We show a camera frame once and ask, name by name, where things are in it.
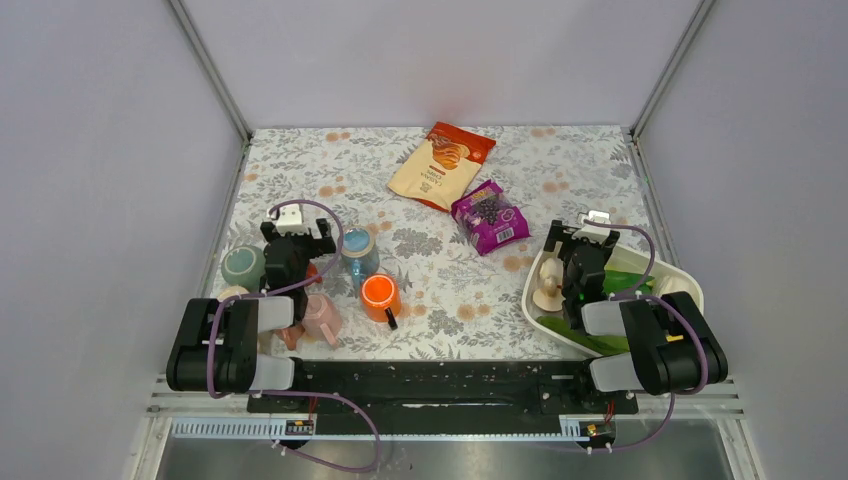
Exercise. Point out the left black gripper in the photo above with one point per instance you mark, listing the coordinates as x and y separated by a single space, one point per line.
320 245

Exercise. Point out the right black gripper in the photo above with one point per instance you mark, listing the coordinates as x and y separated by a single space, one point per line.
558 232

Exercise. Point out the small orange red cup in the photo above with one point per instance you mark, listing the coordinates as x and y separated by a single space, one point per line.
312 274

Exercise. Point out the blue mug yellow inside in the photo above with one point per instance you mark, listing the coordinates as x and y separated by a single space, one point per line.
360 254

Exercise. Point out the light pink mug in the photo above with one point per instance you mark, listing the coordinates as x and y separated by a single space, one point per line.
322 320

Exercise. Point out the orange mug black handle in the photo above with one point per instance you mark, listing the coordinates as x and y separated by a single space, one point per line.
380 296

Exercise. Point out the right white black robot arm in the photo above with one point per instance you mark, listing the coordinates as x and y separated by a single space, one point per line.
670 347

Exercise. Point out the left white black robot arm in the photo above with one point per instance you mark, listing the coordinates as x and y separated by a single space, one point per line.
216 348

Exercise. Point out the green round mug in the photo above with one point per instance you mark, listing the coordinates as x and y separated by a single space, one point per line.
244 266

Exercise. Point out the cream beige mug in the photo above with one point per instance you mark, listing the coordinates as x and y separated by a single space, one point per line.
232 291

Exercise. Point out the small salmon pink mug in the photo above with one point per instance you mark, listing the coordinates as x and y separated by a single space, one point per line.
290 336

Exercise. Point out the toy bok choy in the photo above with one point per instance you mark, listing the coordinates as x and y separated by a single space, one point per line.
618 282

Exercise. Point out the toy mushroom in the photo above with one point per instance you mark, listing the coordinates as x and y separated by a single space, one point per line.
548 294

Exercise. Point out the white oval vegetable basin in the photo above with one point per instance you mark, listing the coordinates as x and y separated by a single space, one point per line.
667 279

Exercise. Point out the toy cucumber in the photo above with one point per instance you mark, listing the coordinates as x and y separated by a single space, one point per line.
605 345

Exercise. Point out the purple snack bag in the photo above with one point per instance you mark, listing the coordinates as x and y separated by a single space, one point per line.
488 219

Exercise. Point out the floral table cloth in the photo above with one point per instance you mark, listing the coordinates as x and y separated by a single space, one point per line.
456 304

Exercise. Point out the orange cassava chips bag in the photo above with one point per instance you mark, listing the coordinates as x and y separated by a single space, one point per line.
439 171

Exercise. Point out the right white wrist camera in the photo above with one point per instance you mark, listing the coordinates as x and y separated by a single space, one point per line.
593 226

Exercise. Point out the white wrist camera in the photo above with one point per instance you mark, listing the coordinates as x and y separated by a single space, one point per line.
593 226
288 219

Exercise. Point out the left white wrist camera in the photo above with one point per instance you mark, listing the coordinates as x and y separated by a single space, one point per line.
288 219

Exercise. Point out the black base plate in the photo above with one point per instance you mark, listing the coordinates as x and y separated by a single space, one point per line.
451 398

